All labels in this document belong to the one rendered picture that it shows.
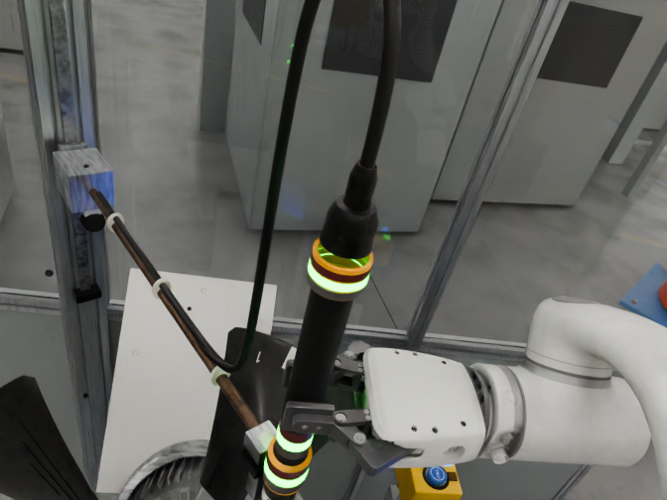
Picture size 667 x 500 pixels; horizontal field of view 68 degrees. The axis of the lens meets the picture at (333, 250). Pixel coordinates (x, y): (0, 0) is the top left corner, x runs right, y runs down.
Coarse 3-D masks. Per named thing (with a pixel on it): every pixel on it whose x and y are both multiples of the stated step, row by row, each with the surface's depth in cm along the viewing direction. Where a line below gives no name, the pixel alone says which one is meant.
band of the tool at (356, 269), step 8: (320, 248) 36; (320, 256) 33; (328, 256) 37; (336, 256) 37; (368, 256) 36; (320, 264) 33; (328, 264) 33; (336, 264) 38; (344, 264) 38; (352, 264) 37; (360, 264) 37; (368, 264) 34; (336, 272) 33; (344, 272) 33; (352, 272) 33; (360, 272) 33
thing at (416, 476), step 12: (396, 468) 108; (408, 468) 101; (420, 468) 100; (444, 468) 101; (408, 480) 100; (420, 480) 98; (408, 492) 99; (420, 492) 96; (432, 492) 97; (444, 492) 97; (456, 492) 98
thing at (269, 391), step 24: (240, 336) 73; (264, 336) 71; (264, 360) 70; (240, 384) 71; (264, 384) 69; (216, 408) 72; (264, 408) 68; (336, 408) 65; (216, 432) 71; (240, 432) 68; (216, 456) 69; (312, 456) 64; (216, 480) 68; (240, 480) 66
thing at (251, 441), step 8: (264, 424) 53; (248, 432) 52; (256, 432) 52; (272, 432) 52; (248, 440) 52; (256, 440) 51; (248, 448) 52; (256, 448) 50; (264, 448) 51; (240, 456) 53; (248, 456) 52; (256, 456) 51; (264, 456) 51; (248, 464) 52; (256, 464) 51; (248, 472) 54; (256, 472) 51; (248, 480) 54; (256, 480) 52; (248, 488) 55; (256, 488) 53; (248, 496) 55; (256, 496) 54; (296, 496) 56
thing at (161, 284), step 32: (320, 0) 31; (384, 0) 26; (384, 32) 27; (384, 64) 27; (288, 96) 35; (384, 96) 28; (288, 128) 36; (96, 192) 80; (160, 288) 66; (256, 288) 45; (192, 320) 62; (256, 320) 47
